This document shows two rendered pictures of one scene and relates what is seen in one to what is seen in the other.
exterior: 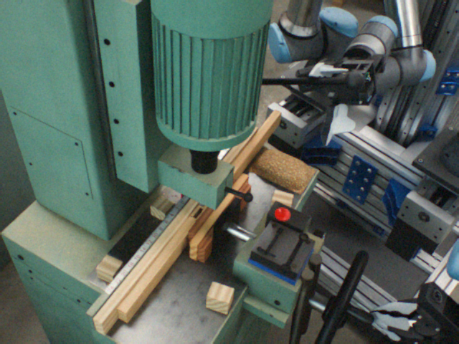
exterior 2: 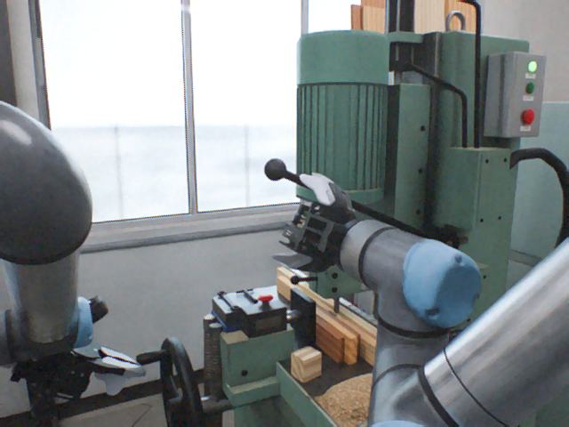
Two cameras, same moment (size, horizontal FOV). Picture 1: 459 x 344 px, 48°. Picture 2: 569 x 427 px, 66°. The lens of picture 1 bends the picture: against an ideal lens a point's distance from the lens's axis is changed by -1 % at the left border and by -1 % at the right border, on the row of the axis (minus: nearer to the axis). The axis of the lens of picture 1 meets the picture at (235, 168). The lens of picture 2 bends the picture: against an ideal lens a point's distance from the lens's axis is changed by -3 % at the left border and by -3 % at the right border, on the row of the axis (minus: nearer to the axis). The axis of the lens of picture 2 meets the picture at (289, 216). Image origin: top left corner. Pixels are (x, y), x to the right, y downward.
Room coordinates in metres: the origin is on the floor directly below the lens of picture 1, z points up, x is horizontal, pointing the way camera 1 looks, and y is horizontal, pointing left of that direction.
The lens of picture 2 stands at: (1.17, -0.70, 1.35)
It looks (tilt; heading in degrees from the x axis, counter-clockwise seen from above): 12 degrees down; 129
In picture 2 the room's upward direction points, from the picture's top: straight up
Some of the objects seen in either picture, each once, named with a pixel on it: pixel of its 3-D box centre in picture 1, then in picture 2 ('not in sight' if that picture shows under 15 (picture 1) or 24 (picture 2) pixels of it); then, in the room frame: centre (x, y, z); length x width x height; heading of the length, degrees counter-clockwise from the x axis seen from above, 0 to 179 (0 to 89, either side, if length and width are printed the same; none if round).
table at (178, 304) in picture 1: (239, 255); (286, 352); (0.61, -0.03, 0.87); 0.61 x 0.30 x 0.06; 156
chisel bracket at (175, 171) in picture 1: (195, 175); (346, 277); (0.69, 0.08, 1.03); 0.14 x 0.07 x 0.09; 66
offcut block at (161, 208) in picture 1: (163, 208); not in sight; (0.76, 0.16, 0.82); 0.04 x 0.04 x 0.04; 63
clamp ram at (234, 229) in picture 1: (239, 232); (290, 317); (0.62, -0.02, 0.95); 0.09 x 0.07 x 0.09; 156
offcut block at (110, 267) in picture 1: (110, 269); not in sight; (0.57, 0.24, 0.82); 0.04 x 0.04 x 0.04; 70
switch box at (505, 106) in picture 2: not in sight; (514, 96); (0.94, 0.29, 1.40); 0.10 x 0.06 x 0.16; 66
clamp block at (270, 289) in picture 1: (277, 261); (248, 342); (0.58, -0.11, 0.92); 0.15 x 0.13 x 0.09; 156
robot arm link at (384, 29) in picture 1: (374, 41); (418, 277); (0.99, -0.27, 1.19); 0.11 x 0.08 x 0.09; 156
